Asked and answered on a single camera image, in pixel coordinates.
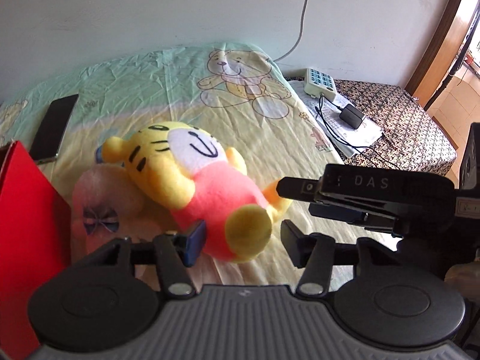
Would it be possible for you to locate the white power strip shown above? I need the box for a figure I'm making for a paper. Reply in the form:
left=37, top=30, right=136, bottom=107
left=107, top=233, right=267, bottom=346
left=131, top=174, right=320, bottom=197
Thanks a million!
left=304, top=68, right=337, bottom=102

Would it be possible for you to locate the stack of papers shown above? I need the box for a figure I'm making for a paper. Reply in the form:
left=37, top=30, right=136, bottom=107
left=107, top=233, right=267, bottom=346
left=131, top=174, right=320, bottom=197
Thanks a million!
left=289, top=80, right=383, bottom=158

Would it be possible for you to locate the brown patterned tablecloth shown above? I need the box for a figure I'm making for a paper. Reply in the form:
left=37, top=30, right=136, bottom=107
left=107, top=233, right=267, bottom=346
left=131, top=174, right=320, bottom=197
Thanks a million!
left=285, top=78, right=459, bottom=177

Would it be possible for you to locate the yellow tiger plush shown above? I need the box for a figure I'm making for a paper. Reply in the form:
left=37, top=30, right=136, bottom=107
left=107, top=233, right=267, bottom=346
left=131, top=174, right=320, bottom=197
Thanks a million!
left=96, top=121, right=291, bottom=263

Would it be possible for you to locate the black power adapter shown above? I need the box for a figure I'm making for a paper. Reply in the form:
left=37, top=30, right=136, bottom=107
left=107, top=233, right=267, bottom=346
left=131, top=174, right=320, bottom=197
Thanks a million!
left=339, top=104, right=365, bottom=129

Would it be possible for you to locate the white wall cable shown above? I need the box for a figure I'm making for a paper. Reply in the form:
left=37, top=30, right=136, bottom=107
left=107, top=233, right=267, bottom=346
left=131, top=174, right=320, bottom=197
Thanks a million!
left=272, top=0, right=313, bottom=63

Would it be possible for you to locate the black smartphone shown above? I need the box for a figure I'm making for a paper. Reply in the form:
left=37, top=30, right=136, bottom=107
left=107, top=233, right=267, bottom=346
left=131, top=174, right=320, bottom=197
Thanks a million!
left=29, top=94, right=79, bottom=164

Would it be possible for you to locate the person's right hand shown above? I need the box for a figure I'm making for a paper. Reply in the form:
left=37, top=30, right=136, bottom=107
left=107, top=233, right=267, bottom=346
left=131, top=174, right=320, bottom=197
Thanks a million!
left=444, top=261, right=480, bottom=305

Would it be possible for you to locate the pink round plush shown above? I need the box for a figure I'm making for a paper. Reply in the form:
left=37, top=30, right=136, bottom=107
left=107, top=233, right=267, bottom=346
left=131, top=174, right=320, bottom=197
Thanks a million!
left=71, top=164, right=178, bottom=262

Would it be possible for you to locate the red cardboard box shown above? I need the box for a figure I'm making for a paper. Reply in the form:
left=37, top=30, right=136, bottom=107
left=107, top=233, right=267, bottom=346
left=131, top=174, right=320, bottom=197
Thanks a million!
left=1, top=141, right=71, bottom=359

